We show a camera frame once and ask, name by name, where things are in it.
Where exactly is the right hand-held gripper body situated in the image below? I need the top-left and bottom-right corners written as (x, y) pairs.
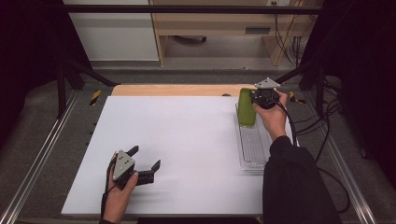
top-left (254, 77), bottom-right (281, 110)

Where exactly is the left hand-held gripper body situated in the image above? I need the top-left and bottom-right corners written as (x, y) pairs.
top-left (111, 150), bottom-right (156, 191)

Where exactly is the clear plastic tray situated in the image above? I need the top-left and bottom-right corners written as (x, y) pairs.
top-left (234, 102), bottom-right (276, 172)

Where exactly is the person's right hand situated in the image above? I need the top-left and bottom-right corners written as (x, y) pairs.
top-left (252, 90), bottom-right (290, 143)

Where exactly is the person's left hand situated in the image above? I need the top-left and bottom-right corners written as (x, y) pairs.
top-left (103, 151), bottom-right (140, 223)

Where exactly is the yellow black floor tape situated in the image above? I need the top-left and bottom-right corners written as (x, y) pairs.
top-left (89, 90), bottom-right (103, 106)
top-left (289, 91), bottom-right (308, 105)

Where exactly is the black metal stand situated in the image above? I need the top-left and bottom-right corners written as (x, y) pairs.
top-left (56, 58), bottom-right (120, 119)
top-left (275, 58), bottom-right (327, 119)

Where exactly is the dark desk label plate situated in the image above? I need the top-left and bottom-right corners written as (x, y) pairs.
top-left (245, 27), bottom-right (271, 35)

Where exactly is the wooden table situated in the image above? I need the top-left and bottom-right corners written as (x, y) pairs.
top-left (111, 83), bottom-right (257, 97)

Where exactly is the light wooden desk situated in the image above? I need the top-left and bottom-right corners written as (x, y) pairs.
top-left (148, 0), bottom-right (322, 67)

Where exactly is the white power strip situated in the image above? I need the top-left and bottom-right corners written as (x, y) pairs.
top-left (265, 0), bottom-right (291, 7)

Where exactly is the black curtain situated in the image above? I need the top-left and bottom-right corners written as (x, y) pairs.
top-left (298, 0), bottom-right (396, 176)
top-left (0, 0), bottom-right (92, 148)

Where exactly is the black metal crossbar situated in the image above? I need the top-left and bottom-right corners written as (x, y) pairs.
top-left (64, 4), bottom-right (323, 15)

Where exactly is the white cabinet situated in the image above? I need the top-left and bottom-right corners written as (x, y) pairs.
top-left (62, 0), bottom-right (160, 62)

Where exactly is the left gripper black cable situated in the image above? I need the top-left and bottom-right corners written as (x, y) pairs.
top-left (100, 160), bottom-right (115, 219)

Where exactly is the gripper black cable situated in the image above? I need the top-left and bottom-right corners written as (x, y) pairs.
top-left (275, 99), bottom-right (299, 147)
top-left (100, 160), bottom-right (115, 219)

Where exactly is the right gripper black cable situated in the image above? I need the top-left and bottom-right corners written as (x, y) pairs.
top-left (275, 99), bottom-right (299, 147)

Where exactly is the coiled black cable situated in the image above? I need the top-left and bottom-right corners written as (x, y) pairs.
top-left (290, 35), bottom-right (304, 66)

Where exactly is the black hanging cable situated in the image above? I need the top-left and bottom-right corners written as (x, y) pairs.
top-left (273, 5), bottom-right (297, 65)

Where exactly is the black floor cable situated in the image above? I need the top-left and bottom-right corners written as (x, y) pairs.
top-left (293, 78), bottom-right (351, 215)

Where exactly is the aluminium floor rail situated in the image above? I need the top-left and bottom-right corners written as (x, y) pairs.
top-left (0, 90), bottom-right (79, 224)
top-left (303, 90), bottom-right (378, 224)

